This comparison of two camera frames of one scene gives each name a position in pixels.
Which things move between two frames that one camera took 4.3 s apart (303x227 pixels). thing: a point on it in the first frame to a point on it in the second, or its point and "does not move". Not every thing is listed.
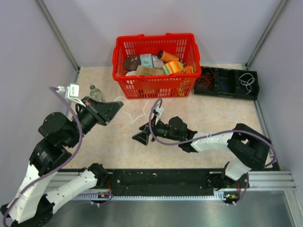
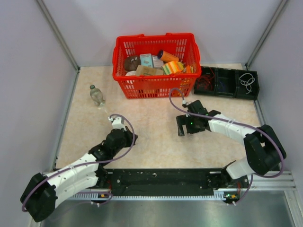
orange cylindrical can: (167, 57) does not move
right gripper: (143, 137) to (183, 120)
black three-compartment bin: (227, 82) does not move
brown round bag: (131, 62) does not move
